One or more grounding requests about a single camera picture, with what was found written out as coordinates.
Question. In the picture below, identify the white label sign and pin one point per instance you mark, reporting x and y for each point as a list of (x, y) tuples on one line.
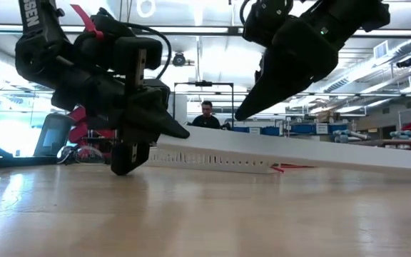
[(322, 128)]

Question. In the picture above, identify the ceiling air vent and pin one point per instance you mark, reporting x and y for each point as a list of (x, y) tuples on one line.
[(381, 50)]

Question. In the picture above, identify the wooden workbench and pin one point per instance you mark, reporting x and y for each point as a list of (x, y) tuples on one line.
[(405, 142)]

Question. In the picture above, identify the white paper sign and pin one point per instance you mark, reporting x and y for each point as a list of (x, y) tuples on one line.
[(254, 131)]

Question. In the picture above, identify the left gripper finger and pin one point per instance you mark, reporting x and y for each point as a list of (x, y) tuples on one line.
[(159, 118)]

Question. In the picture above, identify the pale blue tube roll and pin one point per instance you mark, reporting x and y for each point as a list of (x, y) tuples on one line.
[(405, 134), (351, 135)]

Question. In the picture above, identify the black dome camera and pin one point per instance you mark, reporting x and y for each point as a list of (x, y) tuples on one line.
[(179, 59)]

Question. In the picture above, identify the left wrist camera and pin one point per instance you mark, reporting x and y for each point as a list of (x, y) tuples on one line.
[(152, 53)]

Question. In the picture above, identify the red machine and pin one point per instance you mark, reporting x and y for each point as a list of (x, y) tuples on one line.
[(75, 132)]

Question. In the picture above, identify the person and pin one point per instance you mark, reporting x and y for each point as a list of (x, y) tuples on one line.
[(206, 119)]

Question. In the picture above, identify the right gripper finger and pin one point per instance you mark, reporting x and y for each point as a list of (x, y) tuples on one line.
[(273, 89)]

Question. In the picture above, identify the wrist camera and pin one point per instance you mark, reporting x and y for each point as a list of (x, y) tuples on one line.
[(152, 53), (266, 21)]

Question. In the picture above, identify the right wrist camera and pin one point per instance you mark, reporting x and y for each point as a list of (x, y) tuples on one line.
[(266, 21)]

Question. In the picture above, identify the red tag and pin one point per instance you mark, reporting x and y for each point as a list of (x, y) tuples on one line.
[(89, 25)]

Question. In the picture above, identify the black ceiling device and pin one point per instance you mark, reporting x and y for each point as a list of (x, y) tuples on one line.
[(404, 62)]

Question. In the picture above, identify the blue storage bin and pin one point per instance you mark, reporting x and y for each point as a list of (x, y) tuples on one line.
[(302, 128), (338, 127), (271, 131)]

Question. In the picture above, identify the grey office chair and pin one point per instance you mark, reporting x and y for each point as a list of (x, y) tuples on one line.
[(54, 135)]

